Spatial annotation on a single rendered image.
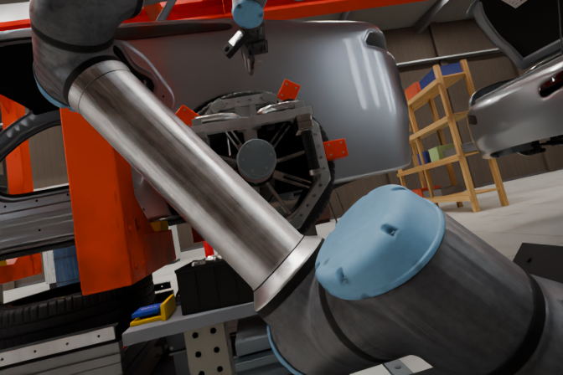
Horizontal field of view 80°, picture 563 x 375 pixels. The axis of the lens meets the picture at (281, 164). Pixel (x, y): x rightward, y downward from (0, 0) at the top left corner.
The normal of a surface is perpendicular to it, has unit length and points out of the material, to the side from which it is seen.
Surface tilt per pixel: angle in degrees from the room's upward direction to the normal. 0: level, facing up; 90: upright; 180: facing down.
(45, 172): 90
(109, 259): 90
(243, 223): 81
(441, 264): 87
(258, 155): 90
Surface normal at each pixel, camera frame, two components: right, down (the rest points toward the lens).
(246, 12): 0.07, 0.83
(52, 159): 0.12, -0.16
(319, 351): -0.59, 0.37
